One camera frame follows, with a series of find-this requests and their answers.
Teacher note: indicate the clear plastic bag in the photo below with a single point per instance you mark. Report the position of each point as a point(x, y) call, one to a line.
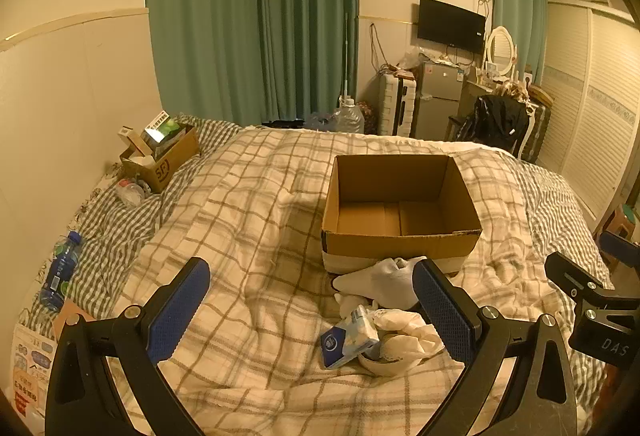
point(411, 60)

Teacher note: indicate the beige patterned cloth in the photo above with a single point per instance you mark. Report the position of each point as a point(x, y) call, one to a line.
point(512, 92)

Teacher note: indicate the dark low stool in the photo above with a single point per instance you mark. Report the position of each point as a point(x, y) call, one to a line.
point(454, 126)

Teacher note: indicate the white cloth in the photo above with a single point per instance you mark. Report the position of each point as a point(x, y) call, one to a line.
point(406, 335)

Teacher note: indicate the white chair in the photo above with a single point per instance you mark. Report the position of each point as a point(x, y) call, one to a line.
point(526, 136)

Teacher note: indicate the white vanity table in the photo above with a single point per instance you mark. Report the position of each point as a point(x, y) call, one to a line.
point(475, 89)

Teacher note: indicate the green carton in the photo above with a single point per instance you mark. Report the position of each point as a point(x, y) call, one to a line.
point(161, 130)

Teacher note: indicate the oval white vanity mirror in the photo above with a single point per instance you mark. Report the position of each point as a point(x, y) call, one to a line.
point(501, 50)

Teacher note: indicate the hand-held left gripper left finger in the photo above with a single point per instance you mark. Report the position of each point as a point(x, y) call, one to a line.
point(176, 311)

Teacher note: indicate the narrow light green curtain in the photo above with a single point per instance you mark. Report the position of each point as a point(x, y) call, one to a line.
point(517, 6)

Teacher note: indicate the small white carton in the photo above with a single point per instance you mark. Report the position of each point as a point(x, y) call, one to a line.
point(127, 135)

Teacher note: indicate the dark green curtain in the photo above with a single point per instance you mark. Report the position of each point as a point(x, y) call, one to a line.
point(310, 16)

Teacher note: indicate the brown suitcase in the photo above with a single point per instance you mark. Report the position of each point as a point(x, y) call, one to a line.
point(541, 126)

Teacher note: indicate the large cardboard box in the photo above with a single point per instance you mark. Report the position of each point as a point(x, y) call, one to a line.
point(380, 243)

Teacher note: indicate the large clear water jug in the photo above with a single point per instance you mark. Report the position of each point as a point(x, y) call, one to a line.
point(349, 119)

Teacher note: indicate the small printed cardboard box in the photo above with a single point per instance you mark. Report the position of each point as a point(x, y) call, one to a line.
point(167, 166)

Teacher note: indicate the white pole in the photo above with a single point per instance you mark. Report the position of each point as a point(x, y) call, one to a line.
point(346, 56)

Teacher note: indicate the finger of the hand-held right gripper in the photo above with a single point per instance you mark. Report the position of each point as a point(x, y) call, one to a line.
point(622, 247)
point(570, 272)

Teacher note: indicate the brown paper sheet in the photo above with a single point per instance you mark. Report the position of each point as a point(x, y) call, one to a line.
point(72, 316)

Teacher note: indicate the printed leaflet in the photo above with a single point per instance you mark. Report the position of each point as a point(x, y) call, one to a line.
point(31, 366)

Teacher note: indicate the black wall television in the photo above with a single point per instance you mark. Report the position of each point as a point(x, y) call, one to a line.
point(450, 24)

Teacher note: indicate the blue label water bottle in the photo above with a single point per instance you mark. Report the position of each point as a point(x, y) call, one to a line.
point(61, 268)

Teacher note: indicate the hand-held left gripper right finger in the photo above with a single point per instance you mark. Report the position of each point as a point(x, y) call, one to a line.
point(445, 311)

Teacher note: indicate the silver small fridge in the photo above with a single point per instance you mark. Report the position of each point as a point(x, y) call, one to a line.
point(437, 101)

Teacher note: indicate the white louvered wardrobe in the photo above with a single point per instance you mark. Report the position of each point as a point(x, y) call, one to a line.
point(590, 106)

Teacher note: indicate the bed with plaid blanket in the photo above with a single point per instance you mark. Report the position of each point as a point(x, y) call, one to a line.
point(115, 226)

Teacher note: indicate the wide green curtain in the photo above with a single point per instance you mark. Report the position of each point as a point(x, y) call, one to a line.
point(200, 16)

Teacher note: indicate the black shoes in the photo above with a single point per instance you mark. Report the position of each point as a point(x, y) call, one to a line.
point(282, 122)

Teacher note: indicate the white ribbed suitcase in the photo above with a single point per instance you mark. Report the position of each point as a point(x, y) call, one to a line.
point(395, 106)

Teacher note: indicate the black jacket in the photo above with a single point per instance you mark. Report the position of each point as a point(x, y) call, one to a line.
point(492, 119)

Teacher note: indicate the floral bag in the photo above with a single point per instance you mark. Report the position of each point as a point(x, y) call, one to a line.
point(367, 116)

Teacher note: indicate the beige plaid blanket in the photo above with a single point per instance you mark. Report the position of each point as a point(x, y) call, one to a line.
point(250, 216)

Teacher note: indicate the white glove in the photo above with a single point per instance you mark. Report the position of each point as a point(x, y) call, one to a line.
point(380, 283)

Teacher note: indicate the blue white tissue packet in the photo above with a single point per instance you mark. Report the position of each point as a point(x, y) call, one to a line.
point(345, 341)

